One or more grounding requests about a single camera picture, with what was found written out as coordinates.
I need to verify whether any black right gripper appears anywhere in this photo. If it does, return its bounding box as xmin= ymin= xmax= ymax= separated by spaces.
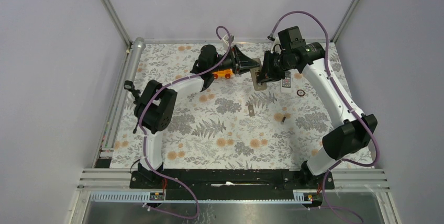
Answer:
xmin=256 ymin=50 xmax=295 ymax=84

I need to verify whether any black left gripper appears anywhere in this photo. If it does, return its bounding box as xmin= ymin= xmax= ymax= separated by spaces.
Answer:
xmin=210 ymin=46 xmax=259 ymax=75

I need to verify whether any grey remote control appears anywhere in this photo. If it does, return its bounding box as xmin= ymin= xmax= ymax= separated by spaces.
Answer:
xmin=250 ymin=58 xmax=269 ymax=92

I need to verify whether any grey battery cover strip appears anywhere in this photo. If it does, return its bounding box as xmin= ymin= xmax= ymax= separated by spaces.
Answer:
xmin=248 ymin=104 xmax=255 ymax=117

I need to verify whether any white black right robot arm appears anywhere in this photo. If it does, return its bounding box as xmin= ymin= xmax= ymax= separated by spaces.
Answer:
xmin=257 ymin=26 xmax=378 ymax=188

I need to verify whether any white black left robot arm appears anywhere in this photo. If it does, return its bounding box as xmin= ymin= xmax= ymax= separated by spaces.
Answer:
xmin=125 ymin=44 xmax=260 ymax=188

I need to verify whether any orange toy car chassis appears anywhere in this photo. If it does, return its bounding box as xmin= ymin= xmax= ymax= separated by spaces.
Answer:
xmin=213 ymin=69 xmax=234 ymax=79

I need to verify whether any floral patterned table mat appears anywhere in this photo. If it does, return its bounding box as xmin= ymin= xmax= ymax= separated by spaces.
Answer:
xmin=109 ymin=42 xmax=375 ymax=170

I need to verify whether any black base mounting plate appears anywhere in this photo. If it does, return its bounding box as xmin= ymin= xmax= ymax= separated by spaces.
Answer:
xmin=129 ymin=165 xmax=335 ymax=200

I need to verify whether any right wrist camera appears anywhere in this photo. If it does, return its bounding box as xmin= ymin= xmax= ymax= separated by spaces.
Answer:
xmin=268 ymin=35 xmax=282 ymax=54

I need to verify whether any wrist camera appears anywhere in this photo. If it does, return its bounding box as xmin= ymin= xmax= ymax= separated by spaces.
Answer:
xmin=223 ymin=35 xmax=235 ymax=49
xmin=268 ymin=35 xmax=282 ymax=54

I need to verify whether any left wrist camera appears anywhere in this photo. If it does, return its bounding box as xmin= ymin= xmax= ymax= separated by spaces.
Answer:
xmin=223 ymin=35 xmax=235 ymax=49

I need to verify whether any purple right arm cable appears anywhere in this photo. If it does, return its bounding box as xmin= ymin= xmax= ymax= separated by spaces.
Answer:
xmin=269 ymin=10 xmax=381 ymax=224

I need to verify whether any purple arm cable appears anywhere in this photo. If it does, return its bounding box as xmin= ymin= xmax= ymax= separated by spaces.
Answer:
xmin=269 ymin=10 xmax=381 ymax=224
xmin=137 ymin=26 xmax=233 ymax=219

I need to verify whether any white slotted cable duct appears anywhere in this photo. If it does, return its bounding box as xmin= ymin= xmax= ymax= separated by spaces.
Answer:
xmin=89 ymin=190 xmax=323 ymax=205

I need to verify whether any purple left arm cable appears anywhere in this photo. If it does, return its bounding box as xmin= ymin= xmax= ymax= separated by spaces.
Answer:
xmin=137 ymin=26 xmax=233 ymax=219

